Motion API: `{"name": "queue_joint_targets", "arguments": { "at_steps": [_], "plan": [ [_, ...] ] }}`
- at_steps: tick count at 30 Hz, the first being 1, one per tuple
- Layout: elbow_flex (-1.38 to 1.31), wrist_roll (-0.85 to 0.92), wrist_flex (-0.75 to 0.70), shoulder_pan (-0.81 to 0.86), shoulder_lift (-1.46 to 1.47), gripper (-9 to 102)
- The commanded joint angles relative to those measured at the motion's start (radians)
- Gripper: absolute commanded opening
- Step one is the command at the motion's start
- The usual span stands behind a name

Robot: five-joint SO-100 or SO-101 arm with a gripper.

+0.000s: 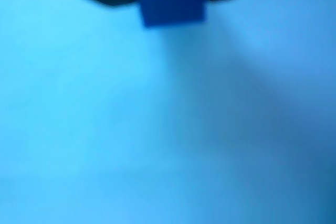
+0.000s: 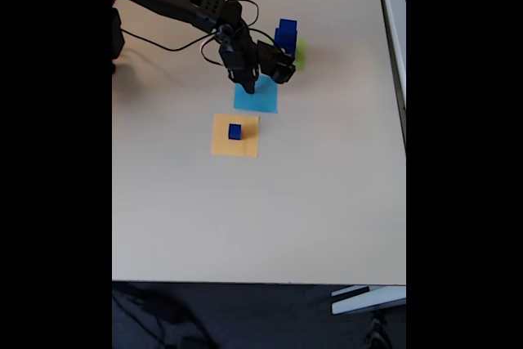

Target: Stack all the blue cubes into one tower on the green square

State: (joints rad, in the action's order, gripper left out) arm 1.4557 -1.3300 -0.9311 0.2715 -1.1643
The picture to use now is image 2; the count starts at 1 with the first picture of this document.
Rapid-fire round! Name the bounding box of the medium blue cube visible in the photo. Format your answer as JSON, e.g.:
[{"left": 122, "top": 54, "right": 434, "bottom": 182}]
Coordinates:
[{"left": 274, "top": 18, "right": 298, "bottom": 50}]

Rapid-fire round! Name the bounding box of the light blue paper square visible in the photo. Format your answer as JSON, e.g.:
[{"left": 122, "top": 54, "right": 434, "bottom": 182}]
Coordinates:
[{"left": 233, "top": 74, "right": 279, "bottom": 114}]

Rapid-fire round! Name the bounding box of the green paper square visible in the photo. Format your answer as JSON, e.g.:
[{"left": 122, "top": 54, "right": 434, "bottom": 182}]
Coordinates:
[{"left": 265, "top": 37, "right": 308, "bottom": 72}]

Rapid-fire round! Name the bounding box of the orange paper square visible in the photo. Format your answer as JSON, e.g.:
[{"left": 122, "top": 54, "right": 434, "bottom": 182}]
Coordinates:
[{"left": 210, "top": 113, "right": 261, "bottom": 159}]

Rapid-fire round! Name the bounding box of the white desk with dark edge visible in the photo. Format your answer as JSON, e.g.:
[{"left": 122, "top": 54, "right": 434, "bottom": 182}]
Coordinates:
[{"left": 373, "top": 0, "right": 407, "bottom": 154}]

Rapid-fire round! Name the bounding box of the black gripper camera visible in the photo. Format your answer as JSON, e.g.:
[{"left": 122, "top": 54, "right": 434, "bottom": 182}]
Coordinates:
[{"left": 277, "top": 49, "right": 296, "bottom": 69}]

